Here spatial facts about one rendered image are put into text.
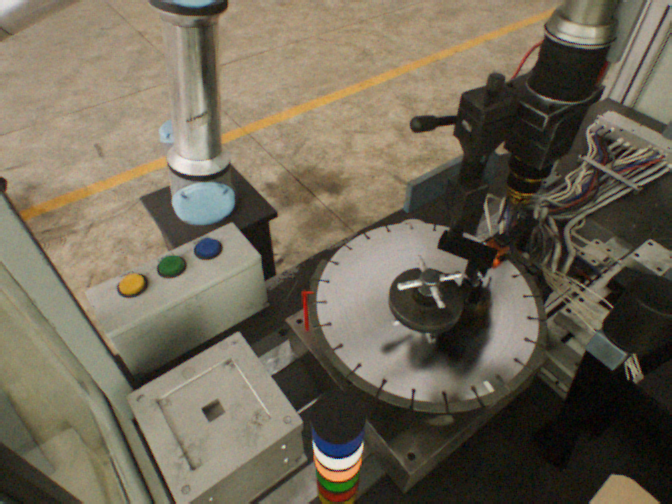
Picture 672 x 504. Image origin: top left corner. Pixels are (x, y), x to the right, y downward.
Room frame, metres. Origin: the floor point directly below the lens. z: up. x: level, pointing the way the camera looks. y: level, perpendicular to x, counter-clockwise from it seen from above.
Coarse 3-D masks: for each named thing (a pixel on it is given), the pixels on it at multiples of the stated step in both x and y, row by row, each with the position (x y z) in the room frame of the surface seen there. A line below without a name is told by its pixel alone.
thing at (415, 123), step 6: (414, 120) 0.50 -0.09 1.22; (420, 120) 0.50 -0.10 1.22; (426, 120) 0.50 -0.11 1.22; (432, 120) 0.50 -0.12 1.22; (438, 120) 0.51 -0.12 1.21; (444, 120) 0.51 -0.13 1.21; (450, 120) 0.52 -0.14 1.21; (414, 126) 0.49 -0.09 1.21; (420, 126) 0.49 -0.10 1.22; (426, 126) 0.50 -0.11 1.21; (432, 126) 0.50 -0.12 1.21; (438, 126) 0.51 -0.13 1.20; (414, 132) 0.50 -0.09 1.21; (420, 132) 0.50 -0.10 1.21
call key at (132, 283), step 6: (126, 276) 0.52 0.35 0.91; (132, 276) 0.52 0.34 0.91; (138, 276) 0.52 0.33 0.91; (120, 282) 0.50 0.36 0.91; (126, 282) 0.50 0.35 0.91; (132, 282) 0.50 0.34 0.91; (138, 282) 0.50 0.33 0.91; (144, 282) 0.51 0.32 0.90; (120, 288) 0.49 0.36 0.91; (126, 288) 0.49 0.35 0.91; (132, 288) 0.49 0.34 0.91; (138, 288) 0.49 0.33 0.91; (126, 294) 0.48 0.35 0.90
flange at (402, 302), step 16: (416, 272) 0.48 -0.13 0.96; (416, 288) 0.44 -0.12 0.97; (448, 288) 0.45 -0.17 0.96; (400, 304) 0.42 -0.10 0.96; (416, 304) 0.42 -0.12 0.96; (432, 304) 0.41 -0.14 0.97; (448, 304) 0.42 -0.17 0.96; (416, 320) 0.39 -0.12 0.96; (432, 320) 0.39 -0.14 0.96; (448, 320) 0.39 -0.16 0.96
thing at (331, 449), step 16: (320, 400) 0.18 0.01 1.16; (336, 400) 0.18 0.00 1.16; (352, 400) 0.18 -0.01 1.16; (320, 416) 0.16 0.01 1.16; (336, 416) 0.16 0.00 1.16; (352, 416) 0.16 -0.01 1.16; (320, 432) 0.15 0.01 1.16; (336, 432) 0.15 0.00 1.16; (352, 432) 0.15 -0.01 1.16; (320, 448) 0.15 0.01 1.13; (336, 448) 0.14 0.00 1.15; (352, 448) 0.14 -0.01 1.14
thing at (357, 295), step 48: (384, 240) 0.56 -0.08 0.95; (432, 240) 0.56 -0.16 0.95; (480, 240) 0.56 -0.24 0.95; (336, 288) 0.46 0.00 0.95; (384, 288) 0.46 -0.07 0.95; (480, 288) 0.46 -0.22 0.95; (528, 288) 0.46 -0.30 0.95; (336, 336) 0.37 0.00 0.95; (384, 336) 0.37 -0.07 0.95; (432, 336) 0.37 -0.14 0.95; (480, 336) 0.37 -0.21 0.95; (528, 336) 0.37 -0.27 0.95; (384, 384) 0.30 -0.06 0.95; (432, 384) 0.30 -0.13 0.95; (480, 384) 0.30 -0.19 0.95
